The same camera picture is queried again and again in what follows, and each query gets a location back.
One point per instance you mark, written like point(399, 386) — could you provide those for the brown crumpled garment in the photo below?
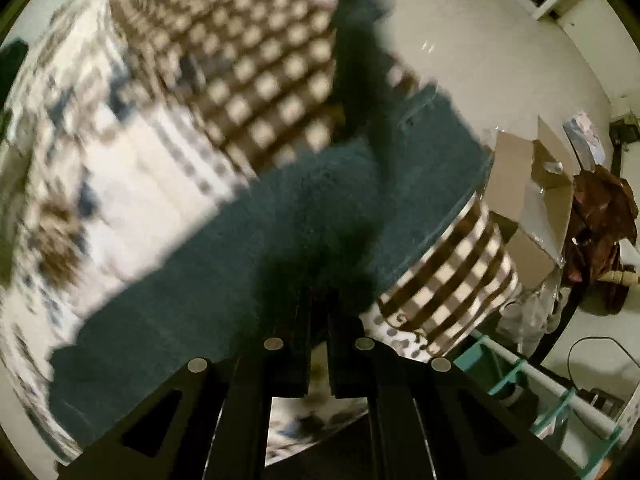
point(603, 214)

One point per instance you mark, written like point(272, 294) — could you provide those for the teal and white rack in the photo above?
point(577, 431)

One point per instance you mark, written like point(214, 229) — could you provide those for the floral and checkered bed blanket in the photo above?
point(135, 122)

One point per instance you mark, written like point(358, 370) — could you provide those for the open cardboard box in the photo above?
point(530, 194)

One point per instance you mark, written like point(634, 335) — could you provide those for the dark teal knit pants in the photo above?
point(323, 236)

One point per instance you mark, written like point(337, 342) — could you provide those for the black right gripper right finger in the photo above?
point(424, 421)

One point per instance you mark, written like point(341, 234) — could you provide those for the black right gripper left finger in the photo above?
point(208, 421)

